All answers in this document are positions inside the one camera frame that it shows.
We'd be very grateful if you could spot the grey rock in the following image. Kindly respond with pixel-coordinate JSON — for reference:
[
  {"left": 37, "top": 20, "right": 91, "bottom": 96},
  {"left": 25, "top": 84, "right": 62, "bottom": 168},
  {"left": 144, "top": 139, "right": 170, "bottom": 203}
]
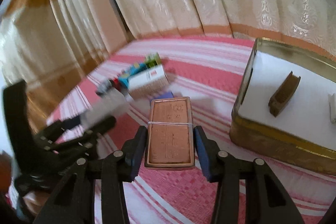
[{"left": 80, "top": 91, "right": 129, "bottom": 130}]

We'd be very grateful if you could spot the red toy brick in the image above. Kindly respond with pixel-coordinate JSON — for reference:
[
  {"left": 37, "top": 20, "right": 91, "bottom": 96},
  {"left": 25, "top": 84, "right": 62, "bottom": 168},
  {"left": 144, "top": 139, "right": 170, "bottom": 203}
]
[{"left": 111, "top": 77, "right": 122, "bottom": 91}]

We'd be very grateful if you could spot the blue toy brick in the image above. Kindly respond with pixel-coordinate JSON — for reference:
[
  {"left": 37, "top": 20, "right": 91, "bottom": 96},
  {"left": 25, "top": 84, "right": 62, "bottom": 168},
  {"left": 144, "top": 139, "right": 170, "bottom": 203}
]
[{"left": 118, "top": 63, "right": 147, "bottom": 89}]

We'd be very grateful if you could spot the brown wooden comb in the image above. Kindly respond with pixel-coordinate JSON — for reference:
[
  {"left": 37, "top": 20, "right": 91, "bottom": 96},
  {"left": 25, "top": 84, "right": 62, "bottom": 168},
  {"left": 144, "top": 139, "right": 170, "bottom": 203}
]
[{"left": 268, "top": 71, "right": 301, "bottom": 117}]

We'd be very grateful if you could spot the copper engraved tin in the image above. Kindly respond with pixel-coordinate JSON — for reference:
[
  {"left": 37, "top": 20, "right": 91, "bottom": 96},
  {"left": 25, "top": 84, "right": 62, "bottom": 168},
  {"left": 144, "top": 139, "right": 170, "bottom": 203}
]
[{"left": 144, "top": 97, "right": 195, "bottom": 170}]

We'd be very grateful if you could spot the white cork-sided box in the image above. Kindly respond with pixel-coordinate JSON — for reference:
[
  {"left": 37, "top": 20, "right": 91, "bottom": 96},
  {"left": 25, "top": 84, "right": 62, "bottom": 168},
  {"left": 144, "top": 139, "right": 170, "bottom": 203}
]
[{"left": 127, "top": 64, "right": 169, "bottom": 100}]

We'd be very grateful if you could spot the white charger plug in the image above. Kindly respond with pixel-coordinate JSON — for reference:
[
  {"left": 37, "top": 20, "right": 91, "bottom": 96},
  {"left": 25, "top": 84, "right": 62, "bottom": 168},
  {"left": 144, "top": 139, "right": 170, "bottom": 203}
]
[{"left": 329, "top": 93, "right": 336, "bottom": 123}]

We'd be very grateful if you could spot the purple cube block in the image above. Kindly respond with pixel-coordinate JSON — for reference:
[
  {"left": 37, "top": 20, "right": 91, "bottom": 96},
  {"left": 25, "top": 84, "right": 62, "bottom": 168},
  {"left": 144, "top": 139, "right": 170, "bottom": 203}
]
[{"left": 153, "top": 91, "right": 174, "bottom": 100}]

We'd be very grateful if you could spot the green toy brick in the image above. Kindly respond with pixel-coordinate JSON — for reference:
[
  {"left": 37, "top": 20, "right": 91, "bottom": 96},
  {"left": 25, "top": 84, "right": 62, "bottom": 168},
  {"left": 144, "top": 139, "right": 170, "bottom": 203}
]
[{"left": 144, "top": 52, "right": 162, "bottom": 69}]

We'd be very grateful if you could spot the person left hand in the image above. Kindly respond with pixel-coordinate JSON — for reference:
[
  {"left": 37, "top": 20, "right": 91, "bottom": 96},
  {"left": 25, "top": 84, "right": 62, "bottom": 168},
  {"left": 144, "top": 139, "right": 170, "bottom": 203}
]
[{"left": 1, "top": 151, "right": 50, "bottom": 223}]

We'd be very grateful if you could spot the gold metal tin tray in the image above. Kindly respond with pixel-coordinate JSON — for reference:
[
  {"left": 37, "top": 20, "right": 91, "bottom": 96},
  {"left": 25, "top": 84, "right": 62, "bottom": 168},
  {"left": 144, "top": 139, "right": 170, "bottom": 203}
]
[{"left": 230, "top": 38, "right": 335, "bottom": 175}]

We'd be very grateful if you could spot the white paper tray liner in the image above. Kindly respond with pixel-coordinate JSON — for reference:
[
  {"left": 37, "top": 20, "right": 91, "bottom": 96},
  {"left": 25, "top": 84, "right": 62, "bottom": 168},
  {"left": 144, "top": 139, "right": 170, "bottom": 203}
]
[{"left": 238, "top": 52, "right": 335, "bottom": 149}]

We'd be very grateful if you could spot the cream floral curtain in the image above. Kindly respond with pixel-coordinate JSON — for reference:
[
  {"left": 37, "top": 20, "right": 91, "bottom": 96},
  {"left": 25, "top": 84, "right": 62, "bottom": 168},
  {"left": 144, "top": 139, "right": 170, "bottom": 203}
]
[{"left": 1, "top": 0, "right": 335, "bottom": 131}]

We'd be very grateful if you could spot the red white striped tablecloth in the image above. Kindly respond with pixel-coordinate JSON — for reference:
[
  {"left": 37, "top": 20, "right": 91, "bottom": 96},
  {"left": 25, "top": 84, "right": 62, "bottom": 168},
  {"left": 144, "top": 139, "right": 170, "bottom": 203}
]
[{"left": 44, "top": 35, "right": 336, "bottom": 224}]

